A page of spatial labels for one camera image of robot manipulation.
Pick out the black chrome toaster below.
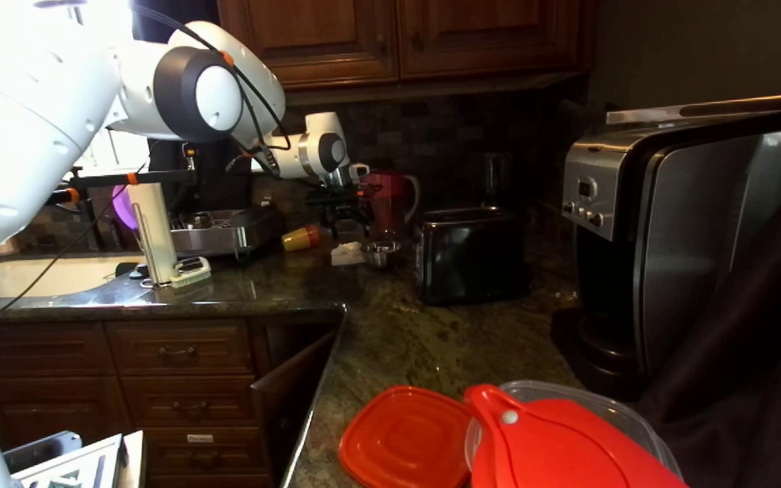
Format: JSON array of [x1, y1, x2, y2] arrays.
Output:
[[412, 203, 532, 309]]

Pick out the wooden upper cabinets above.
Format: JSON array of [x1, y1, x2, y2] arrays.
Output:
[[215, 0, 593, 94]]

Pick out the open wooden cabinet door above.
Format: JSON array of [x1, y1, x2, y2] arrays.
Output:
[[250, 324, 348, 460]]

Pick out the wooden cabinets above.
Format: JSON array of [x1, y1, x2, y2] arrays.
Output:
[[215, 0, 593, 94], [0, 312, 348, 488]]

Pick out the wooden lower cabinets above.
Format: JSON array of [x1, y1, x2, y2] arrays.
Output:
[[0, 312, 348, 488]]

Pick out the purple cup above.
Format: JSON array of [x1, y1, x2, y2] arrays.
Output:
[[108, 180, 142, 232]]

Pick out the clear plastic container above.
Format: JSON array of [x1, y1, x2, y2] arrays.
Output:
[[462, 376, 683, 488]]

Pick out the flat red plastic lid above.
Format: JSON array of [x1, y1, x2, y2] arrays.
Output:
[[334, 385, 478, 488]]

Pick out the stainless steel pot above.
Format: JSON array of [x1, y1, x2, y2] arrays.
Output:
[[170, 208, 262, 260]]

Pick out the black espresso machine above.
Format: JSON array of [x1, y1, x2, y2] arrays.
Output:
[[144, 133, 260, 221]]

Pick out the white robot stand frame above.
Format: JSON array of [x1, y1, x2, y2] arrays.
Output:
[[0, 429, 147, 488]]

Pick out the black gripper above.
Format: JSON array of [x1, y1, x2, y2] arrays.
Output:
[[322, 180, 370, 231]]

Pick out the red container lid with tab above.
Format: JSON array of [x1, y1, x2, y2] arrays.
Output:
[[462, 382, 689, 488]]

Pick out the black steel coffee maker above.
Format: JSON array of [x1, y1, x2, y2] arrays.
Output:
[[551, 90, 781, 400]]

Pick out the yellow bottle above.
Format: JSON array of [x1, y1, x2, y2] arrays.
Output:
[[280, 221, 334, 256]]

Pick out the small white container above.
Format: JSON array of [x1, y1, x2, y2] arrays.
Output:
[[327, 237, 370, 270]]

